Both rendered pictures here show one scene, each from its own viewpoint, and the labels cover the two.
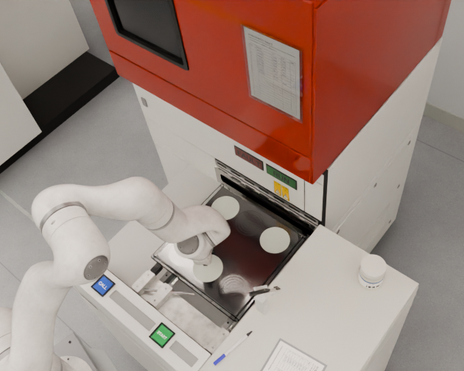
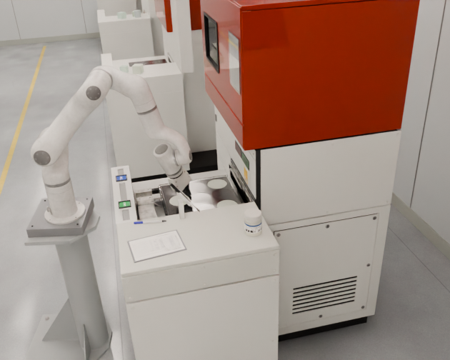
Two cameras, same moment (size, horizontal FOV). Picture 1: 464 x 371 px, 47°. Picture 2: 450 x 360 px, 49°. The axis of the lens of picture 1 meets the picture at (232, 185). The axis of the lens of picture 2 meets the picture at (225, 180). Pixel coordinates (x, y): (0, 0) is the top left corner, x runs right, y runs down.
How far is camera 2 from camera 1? 1.40 m
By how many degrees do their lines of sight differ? 32
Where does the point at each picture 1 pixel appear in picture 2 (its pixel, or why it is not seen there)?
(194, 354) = (130, 217)
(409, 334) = not seen: outside the picture
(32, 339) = (56, 131)
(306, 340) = (188, 236)
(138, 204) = (131, 83)
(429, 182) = (428, 313)
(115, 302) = (118, 186)
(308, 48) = (240, 36)
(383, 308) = (245, 244)
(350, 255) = not seen: hidden behind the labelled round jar
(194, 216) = (168, 131)
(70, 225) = (96, 73)
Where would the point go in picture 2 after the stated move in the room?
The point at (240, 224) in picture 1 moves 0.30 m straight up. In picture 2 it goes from (216, 193) to (213, 137)
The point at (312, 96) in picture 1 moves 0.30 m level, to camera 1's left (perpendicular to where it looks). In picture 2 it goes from (242, 72) to (178, 64)
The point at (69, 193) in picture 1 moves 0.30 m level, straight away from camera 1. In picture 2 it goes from (109, 68) to (124, 50)
